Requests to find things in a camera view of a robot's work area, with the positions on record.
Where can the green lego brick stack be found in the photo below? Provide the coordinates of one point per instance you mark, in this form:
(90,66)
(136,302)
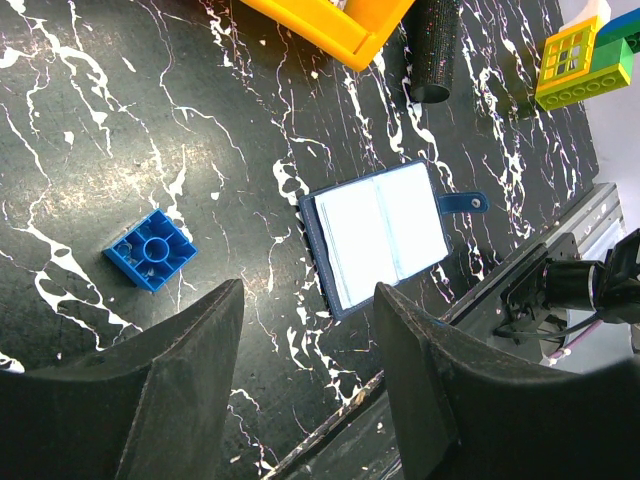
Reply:
(592,54)

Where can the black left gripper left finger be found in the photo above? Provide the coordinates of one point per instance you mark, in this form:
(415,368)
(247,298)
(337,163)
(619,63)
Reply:
(151,407)

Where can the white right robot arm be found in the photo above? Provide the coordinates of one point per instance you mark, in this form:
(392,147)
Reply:
(608,289)

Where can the navy blue card holder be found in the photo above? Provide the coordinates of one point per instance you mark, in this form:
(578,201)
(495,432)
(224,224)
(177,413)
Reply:
(386,226)

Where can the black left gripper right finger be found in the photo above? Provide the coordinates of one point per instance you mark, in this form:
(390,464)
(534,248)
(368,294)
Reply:
(462,409)

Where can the black silver microphone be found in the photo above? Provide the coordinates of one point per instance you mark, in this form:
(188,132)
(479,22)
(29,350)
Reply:
(432,37)

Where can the yellow plastic bin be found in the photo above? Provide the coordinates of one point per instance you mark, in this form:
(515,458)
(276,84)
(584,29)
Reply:
(352,35)

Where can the blue lego brick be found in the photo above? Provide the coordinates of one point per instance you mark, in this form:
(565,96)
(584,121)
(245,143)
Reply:
(151,252)

